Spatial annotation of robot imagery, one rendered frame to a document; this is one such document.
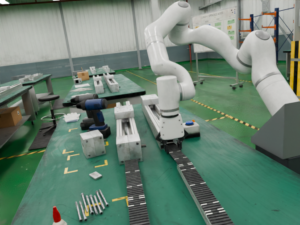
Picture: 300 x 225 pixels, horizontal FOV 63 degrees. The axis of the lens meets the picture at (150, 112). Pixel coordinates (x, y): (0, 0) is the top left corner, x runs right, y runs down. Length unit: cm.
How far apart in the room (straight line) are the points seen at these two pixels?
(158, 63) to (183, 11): 30
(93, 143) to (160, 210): 52
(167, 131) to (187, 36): 53
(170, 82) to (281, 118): 43
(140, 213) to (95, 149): 53
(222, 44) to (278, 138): 51
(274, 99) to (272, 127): 13
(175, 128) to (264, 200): 44
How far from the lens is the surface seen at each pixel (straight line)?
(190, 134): 124
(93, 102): 136
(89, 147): 116
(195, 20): 738
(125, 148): 103
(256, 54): 120
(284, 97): 113
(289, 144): 106
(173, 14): 125
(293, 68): 420
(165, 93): 99
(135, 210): 72
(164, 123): 103
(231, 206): 78
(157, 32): 121
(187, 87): 101
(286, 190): 88
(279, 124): 102
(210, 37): 127
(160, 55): 110
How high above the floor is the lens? 124
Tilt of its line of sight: 15 degrees down
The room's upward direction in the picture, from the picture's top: 7 degrees counter-clockwise
